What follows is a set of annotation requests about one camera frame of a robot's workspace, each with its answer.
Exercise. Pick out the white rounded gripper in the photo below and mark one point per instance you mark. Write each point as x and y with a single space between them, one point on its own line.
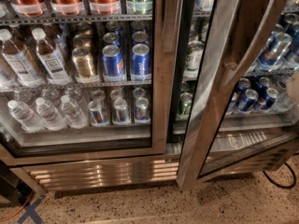
294 87

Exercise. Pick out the steel fridge door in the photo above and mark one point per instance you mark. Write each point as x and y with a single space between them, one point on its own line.
124 29
238 31

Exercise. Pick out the steel fridge base grille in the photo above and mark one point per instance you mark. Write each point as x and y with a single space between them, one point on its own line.
77 175

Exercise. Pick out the blue can bottom right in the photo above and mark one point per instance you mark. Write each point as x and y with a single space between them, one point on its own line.
246 101

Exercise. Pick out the silver blue can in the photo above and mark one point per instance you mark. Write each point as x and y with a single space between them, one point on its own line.
269 57

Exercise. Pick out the blue can bottom left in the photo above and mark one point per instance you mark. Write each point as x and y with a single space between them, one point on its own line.
231 104

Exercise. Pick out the white 7Up can left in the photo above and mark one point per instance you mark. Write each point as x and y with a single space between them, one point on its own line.
193 58

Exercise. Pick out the green can bottom shelf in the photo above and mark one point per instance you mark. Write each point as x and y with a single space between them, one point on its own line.
185 104

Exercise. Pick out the small silver can right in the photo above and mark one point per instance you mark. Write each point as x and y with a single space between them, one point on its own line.
142 110

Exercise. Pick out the small silver can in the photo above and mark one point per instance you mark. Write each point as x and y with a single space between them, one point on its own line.
142 110
121 113
98 113

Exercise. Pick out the front blue Pepsi can right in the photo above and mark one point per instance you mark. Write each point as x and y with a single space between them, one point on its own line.
140 62

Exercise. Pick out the blue pepsi can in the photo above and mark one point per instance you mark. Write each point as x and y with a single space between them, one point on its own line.
114 68
140 62

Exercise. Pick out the small silver can middle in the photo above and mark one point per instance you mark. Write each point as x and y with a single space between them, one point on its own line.
121 113

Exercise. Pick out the front blue Pepsi can left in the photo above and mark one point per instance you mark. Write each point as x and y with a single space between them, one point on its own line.
114 68

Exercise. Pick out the small silver can left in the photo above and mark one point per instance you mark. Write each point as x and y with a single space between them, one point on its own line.
98 113

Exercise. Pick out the front gold can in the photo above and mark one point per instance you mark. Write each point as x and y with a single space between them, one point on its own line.
86 70

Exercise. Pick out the water bottle right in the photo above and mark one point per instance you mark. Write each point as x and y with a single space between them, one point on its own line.
73 112

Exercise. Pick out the water bottle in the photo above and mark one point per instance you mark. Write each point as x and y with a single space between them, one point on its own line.
73 112
26 116
52 117

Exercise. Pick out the tea bottle white cap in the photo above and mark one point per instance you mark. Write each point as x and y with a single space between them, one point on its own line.
51 57

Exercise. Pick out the water bottle middle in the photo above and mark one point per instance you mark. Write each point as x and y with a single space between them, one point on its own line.
52 117

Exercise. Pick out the water bottle left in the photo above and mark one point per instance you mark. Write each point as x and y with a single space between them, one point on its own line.
26 116

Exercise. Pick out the tea bottle far left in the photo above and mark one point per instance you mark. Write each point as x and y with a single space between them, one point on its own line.
21 60

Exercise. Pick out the blue tape cross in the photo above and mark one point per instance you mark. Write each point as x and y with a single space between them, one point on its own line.
30 210

